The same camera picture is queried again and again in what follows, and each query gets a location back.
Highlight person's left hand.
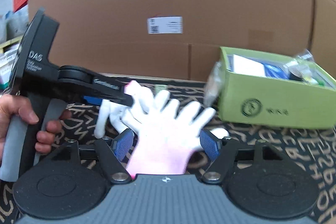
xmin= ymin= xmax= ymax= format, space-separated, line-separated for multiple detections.
xmin=1 ymin=94 xmax=72 ymax=161

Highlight light green cardboard box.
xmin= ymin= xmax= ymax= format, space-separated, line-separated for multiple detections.
xmin=218 ymin=47 xmax=335 ymax=129

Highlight blue square tin box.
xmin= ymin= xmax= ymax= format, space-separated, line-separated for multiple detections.
xmin=263 ymin=63 xmax=289 ymax=80

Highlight clear bag of sticks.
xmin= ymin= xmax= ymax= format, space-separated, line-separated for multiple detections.
xmin=203 ymin=61 xmax=226 ymax=107

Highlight white shipping label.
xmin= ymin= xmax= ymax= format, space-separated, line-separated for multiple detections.
xmin=147 ymin=16 xmax=183 ymax=34

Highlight large brown cardboard box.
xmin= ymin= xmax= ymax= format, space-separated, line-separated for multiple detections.
xmin=29 ymin=0 xmax=335 ymax=81

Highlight black tape roll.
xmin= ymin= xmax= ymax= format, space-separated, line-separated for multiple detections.
xmin=288 ymin=66 xmax=306 ymax=82

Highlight white plastic crate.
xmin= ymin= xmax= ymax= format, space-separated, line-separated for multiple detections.
xmin=0 ymin=44 xmax=19 ymax=90

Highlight white pink gloves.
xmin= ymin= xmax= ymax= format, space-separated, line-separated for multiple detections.
xmin=94 ymin=81 xmax=216 ymax=177

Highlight clear plastic cup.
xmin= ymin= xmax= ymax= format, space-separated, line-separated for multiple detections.
xmin=284 ymin=50 xmax=314 ymax=76

